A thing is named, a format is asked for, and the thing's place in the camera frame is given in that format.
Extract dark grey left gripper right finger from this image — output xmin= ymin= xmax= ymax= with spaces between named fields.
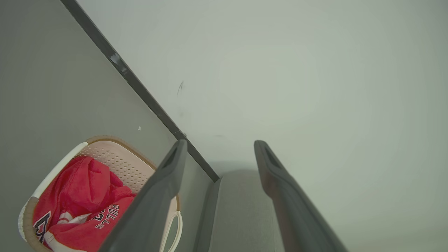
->
xmin=254 ymin=140 xmax=349 ymax=252

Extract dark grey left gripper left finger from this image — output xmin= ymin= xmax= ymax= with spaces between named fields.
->
xmin=99 ymin=139 xmax=188 ymax=252

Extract red Bulls 23 jersey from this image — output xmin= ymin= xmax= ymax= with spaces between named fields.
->
xmin=45 ymin=197 xmax=136 ymax=252

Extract red jacket with striped cuffs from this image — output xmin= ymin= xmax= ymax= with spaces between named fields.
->
xmin=33 ymin=155 xmax=135 ymax=243

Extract cream perforated laundry basket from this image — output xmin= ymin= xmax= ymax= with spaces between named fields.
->
xmin=17 ymin=135 xmax=183 ymax=252

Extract black baseboard strip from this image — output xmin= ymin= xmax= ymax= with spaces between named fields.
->
xmin=60 ymin=0 xmax=220 ymax=183

